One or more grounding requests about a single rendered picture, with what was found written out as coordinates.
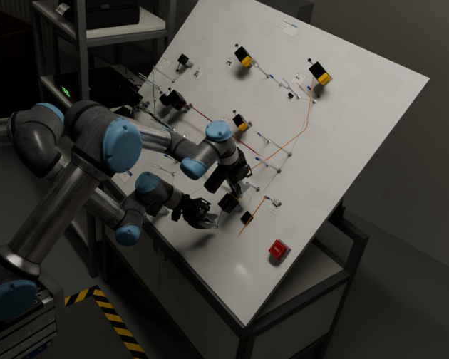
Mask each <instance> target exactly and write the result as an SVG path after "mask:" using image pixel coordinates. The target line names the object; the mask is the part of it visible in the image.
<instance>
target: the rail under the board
mask: <svg viewBox="0 0 449 359"><path fill-rule="evenodd" d="M102 183H103V184H104V185H105V187H106V188H107V189H108V190H109V191H110V193H111V194H112V195H113V196H114V197H115V198H116V199H117V200H118V201H119V202H120V203H121V202H122V201H123V200H124V199H125V198H126V197H127V196H126V195H125V193H124V192H123V191H122V190H121V189H120V188H119V187H118V185H117V184H116V183H114V181H113V180H112V179H107V180H103V181H102ZM142 229H143V230H144V231H145V232H146V233H147V234H148V236H149V237H150V238H151V239H152V240H153V241H154V242H155V243H156V244H157V246H158V247H159V248H160V249H161V250H162V251H163V253H164V254H165V255H166V256H167V257H168V258H169V260H171V262H172V263H173V264H174V265H175V266H176V267H177V268H178V270H179V271H180V272H181V273H182V274H183V275H184V277H185V278H186V279H187V280H188V281H189V282H190V283H191V284H192V285H193V286H194V288H195V289H196V290H197V291H198V292H199V293H200V295H201V296H202V297H203V298H204V299H205V300H206V302H208V303H209V305H210V306H211V307H212V308H213V309H214V310H215V312H216V313H217V314H218V315H219V316H220V318H221V319H222V320H223V321H224V322H225V323H226V324H227V325H228V326H229V327H230V328H231V330H232V331H233V332H234V333H235V334H236V336H237V337H238V338H239V339H240V340H241V339H243V338H245V337H247V336H248V335H250V334H252V331H253V327H254V321H252V322H251V323H250V324H249V326H245V325H244V324H243V323H242V322H241V320H240V319H238V317H236V315H235V314H234V313H233V312H232V311H231V310H230V309H229V308H228V307H227V305H226V304H225V303H224V302H223V301H222V300H221V299H220V298H219V296H218V295H217V294H216V293H215V292H214V291H213V290H212V289H211V288H210V287H209V286H208V285H207V284H206V283H205V281H204V280H203V279H202V278H201V277H200V276H199V275H198V273H197V272H196V271H195V270H194V269H193V268H192V267H191V265H189V264H188V263H187V262H186V260H184V259H183V257H182V256H181V255H180V254H179V253H178V252H177V251H176V249H175V248H174V247H173V246H172V245H171V244H170V243H169V241H168V240H167V239H166V238H165V237H164V236H163V235H162V234H161V233H160V232H159V231H158V230H157V229H156V228H155V226H154V225H153V224H152V223H151V222H150V221H149V220H148V218H147V217H146V219H145V225H144V226H142Z"/></svg>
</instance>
